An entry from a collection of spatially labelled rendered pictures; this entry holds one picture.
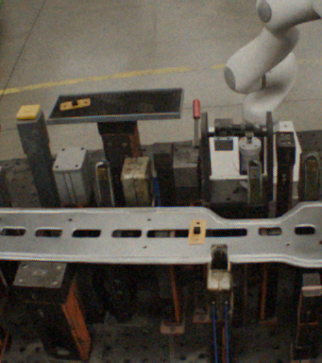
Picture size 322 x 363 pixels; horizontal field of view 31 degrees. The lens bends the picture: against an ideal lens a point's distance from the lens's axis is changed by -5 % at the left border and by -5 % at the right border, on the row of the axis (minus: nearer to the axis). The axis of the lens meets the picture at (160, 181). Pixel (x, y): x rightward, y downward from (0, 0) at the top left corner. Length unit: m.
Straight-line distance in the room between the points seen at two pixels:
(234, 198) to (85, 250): 0.42
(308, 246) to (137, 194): 0.46
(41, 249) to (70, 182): 0.20
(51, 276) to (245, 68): 0.78
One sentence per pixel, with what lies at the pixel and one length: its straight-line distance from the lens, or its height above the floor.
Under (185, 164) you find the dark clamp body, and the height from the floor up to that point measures 1.08.
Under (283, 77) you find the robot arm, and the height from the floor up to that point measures 1.14.
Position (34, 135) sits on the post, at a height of 1.09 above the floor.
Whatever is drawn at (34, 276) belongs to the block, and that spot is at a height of 1.03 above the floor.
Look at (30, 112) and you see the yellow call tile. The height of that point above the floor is 1.16.
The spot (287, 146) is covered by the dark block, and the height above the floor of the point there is 1.12.
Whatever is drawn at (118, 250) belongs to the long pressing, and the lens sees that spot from 1.41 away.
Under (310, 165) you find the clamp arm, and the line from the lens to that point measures 1.49.
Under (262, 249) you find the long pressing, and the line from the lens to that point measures 1.38.
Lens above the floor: 1.98
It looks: 38 degrees down
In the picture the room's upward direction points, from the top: 8 degrees counter-clockwise
